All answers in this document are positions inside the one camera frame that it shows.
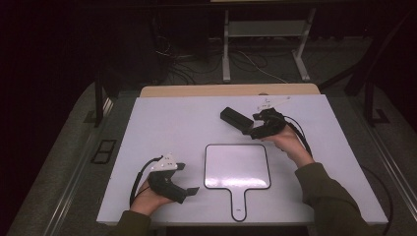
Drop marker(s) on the black floor socket frame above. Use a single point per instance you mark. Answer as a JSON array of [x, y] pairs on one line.
[[104, 151]]

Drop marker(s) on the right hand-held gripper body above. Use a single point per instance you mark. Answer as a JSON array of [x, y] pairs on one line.
[[272, 123]]

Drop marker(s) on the black whiteboard eraser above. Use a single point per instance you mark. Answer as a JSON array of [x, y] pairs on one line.
[[236, 119]]

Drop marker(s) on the person's right hand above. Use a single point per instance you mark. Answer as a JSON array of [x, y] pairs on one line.
[[290, 144]]

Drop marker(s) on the black metal stand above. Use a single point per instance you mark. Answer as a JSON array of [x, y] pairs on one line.
[[98, 101], [370, 105]]

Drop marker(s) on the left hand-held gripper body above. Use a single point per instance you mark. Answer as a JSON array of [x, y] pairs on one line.
[[164, 185]]

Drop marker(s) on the person's left hand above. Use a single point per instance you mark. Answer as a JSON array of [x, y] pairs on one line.
[[146, 200]]

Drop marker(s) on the white metal stand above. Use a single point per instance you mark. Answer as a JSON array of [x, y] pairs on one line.
[[267, 29]]

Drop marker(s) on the large white table board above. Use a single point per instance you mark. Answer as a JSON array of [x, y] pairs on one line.
[[177, 131]]

